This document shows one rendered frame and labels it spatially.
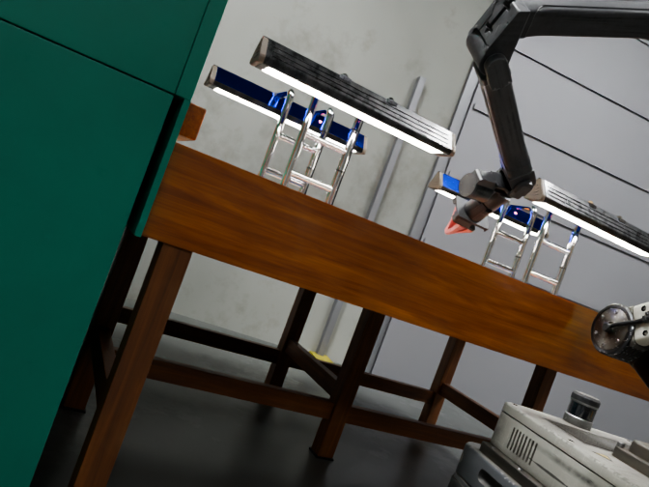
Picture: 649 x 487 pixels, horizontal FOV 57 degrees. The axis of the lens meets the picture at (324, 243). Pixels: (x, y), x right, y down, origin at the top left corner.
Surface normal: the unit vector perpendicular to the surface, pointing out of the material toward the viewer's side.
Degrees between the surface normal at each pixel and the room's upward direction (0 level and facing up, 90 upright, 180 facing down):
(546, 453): 90
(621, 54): 90
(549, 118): 90
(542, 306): 90
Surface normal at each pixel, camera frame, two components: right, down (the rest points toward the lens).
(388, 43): 0.26, 0.10
